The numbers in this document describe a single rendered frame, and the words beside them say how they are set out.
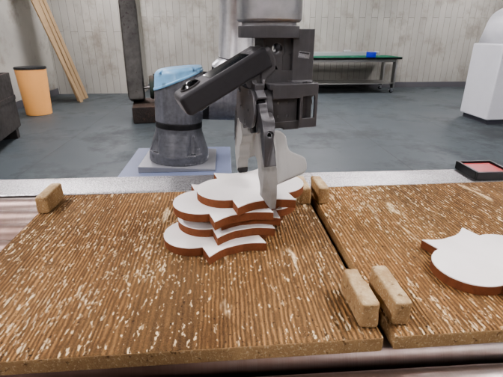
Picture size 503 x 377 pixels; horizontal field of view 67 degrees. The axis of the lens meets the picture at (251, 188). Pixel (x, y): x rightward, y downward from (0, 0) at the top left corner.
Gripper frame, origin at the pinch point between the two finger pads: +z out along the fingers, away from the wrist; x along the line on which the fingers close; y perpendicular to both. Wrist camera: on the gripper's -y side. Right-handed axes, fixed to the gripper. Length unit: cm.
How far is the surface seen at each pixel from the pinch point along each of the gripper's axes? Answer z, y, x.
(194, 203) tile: 0.7, -7.8, -0.9
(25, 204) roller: 7.5, -32.6, 22.7
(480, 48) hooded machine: 0, 472, 395
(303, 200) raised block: 4.6, 9.7, 3.6
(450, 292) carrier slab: 5.4, 14.7, -20.6
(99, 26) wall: -34, -43, 834
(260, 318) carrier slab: 5.4, -5.1, -18.1
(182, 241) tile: 4.2, -10.1, -3.7
